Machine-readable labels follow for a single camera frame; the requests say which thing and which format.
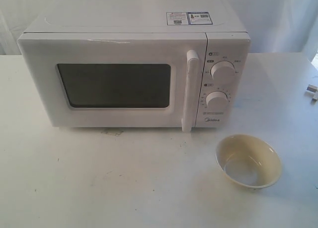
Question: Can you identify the clear tape patch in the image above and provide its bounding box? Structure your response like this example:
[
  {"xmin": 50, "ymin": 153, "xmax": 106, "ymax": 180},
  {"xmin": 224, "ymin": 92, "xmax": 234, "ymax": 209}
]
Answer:
[{"xmin": 101, "ymin": 128, "xmax": 123, "ymax": 137}]

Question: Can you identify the white microwave door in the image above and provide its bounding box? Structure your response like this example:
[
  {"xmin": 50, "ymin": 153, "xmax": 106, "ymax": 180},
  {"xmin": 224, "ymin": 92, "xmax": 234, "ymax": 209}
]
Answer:
[{"xmin": 18, "ymin": 33, "xmax": 208, "ymax": 132}]

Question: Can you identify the white microwave knob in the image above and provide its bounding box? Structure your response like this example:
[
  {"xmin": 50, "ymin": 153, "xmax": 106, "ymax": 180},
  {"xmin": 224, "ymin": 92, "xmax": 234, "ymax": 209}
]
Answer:
[
  {"xmin": 210, "ymin": 61, "xmax": 236, "ymax": 85},
  {"xmin": 206, "ymin": 91, "xmax": 228, "ymax": 109}
]

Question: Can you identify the cream ceramic bowl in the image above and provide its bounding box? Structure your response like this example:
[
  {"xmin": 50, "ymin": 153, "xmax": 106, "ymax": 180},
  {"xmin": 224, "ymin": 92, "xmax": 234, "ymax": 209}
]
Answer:
[{"xmin": 215, "ymin": 134, "xmax": 282, "ymax": 189}]

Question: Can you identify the white microwave oven body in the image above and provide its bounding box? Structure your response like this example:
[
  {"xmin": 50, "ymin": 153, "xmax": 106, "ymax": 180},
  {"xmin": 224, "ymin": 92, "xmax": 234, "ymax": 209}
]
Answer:
[{"xmin": 22, "ymin": 3, "xmax": 250, "ymax": 128}]

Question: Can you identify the white lower microwave knob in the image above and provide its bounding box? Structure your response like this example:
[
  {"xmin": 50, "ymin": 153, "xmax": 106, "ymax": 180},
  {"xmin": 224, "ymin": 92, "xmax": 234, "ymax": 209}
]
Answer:
[{"xmin": 206, "ymin": 91, "xmax": 228, "ymax": 109}]

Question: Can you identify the white upper microwave knob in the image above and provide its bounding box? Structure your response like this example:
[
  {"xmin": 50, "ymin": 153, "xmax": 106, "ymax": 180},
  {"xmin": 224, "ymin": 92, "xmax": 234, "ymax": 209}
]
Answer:
[{"xmin": 210, "ymin": 61, "xmax": 236, "ymax": 85}]

